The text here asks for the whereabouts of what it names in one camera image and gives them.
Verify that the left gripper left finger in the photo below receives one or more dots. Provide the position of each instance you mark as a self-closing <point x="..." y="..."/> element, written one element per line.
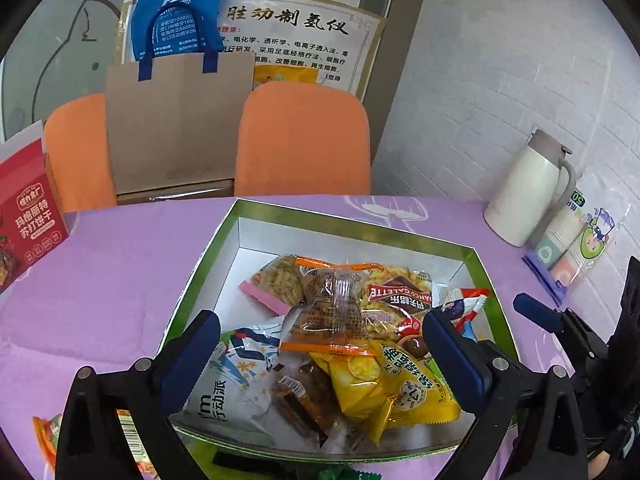
<point x="92" y="443"/>

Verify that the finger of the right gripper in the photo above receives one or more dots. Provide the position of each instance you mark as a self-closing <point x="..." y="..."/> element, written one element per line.
<point x="574" y="334"/>

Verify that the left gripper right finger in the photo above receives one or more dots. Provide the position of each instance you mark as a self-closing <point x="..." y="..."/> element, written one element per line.
<point x="497" y="391"/>

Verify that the red peanut snack bag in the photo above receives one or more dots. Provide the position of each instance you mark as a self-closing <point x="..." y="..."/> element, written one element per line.
<point x="136" y="446"/>

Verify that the white blue snack bag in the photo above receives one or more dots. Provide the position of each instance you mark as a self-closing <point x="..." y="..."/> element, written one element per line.
<point x="233" y="393"/>

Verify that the red white snack bag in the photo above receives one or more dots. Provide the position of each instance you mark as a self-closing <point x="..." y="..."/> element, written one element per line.
<point x="461" y="306"/>

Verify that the orange cartoon snack bag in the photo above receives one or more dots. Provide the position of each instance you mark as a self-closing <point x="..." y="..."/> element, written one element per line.
<point x="47" y="432"/>

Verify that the brown dried meat pack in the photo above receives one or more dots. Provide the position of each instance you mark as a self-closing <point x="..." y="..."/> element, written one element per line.
<point x="303" y="394"/>

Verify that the yellow chips bag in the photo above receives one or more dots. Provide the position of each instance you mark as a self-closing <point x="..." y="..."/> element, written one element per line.
<point x="387" y="390"/>

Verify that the pink edged nut pack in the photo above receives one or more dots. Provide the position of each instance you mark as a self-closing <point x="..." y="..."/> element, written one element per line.
<point x="277" y="285"/>

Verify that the galette cookie pack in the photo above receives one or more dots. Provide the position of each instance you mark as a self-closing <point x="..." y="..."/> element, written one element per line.
<point x="393" y="300"/>

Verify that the orange brown snack pack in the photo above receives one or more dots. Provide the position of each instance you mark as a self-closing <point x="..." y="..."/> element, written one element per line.
<point x="330" y="321"/>

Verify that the green snack bag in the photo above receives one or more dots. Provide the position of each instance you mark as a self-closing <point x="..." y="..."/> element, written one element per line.
<point x="345" y="472"/>

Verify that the paper cups pack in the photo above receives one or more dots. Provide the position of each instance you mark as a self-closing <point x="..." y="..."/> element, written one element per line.
<point x="577" y="235"/>

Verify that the purple tablecloth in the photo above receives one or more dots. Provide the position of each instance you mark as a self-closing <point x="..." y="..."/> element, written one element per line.
<point x="104" y="296"/>

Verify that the white thermos jug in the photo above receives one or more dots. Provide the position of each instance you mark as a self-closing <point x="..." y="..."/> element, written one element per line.
<point x="538" y="184"/>

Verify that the green open gift box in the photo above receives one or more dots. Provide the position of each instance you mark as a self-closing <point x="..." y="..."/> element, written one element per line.
<point x="254" y="233"/>

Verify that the red cracker box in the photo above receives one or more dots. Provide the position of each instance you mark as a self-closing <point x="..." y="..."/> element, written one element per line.
<point x="32" y="222"/>

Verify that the left orange chair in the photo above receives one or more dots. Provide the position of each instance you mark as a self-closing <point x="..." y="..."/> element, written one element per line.
<point x="75" y="139"/>

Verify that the orange chair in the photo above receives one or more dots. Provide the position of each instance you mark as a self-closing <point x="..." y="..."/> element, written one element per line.
<point x="302" y="139"/>
<point x="75" y="139"/>

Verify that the brown cardboard sheet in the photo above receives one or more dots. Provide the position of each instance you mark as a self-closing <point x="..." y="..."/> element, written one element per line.
<point x="172" y="123"/>

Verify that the right orange chair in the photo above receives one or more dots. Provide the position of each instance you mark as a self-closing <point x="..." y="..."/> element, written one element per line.
<point x="302" y="139"/>

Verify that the chinese text poster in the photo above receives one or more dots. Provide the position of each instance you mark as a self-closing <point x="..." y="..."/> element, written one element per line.
<point x="306" y="40"/>

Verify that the blue tote bag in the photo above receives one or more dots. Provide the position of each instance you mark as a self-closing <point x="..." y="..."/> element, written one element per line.
<point x="171" y="27"/>

